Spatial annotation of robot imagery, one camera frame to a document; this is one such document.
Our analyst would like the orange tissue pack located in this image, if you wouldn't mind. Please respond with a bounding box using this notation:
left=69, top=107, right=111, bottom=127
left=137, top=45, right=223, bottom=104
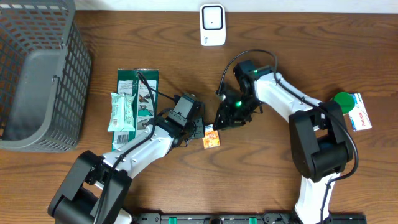
left=202, top=124, right=221, bottom=149

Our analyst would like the green white gloves package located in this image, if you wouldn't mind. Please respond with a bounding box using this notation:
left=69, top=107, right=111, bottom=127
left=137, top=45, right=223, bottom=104
left=112, top=69, right=159, bottom=151

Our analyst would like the mint wet wipes pack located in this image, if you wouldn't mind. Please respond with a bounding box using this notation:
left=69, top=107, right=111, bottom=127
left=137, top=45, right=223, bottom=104
left=108, top=93, right=135, bottom=132

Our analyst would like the green lid jar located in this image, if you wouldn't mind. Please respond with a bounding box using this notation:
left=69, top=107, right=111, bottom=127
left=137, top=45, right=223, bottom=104
left=332, top=91, right=355, bottom=114

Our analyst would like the white slim box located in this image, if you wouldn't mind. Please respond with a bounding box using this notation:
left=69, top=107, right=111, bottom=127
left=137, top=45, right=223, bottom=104
left=348, top=93, right=372, bottom=131

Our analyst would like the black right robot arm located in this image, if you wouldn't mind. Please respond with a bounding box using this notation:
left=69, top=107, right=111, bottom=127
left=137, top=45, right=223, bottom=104
left=213, top=60, right=358, bottom=223

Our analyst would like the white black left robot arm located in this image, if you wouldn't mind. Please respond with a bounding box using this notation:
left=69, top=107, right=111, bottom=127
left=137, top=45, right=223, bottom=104
left=47, top=94, right=205, bottom=224

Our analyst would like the grey plastic mesh basket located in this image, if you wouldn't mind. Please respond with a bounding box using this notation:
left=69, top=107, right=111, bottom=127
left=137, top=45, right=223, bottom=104
left=1, top=1, right=92, bottom=152

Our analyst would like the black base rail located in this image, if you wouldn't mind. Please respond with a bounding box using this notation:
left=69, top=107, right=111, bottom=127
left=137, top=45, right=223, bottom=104
left=132, top=212, right=300, bottom=224

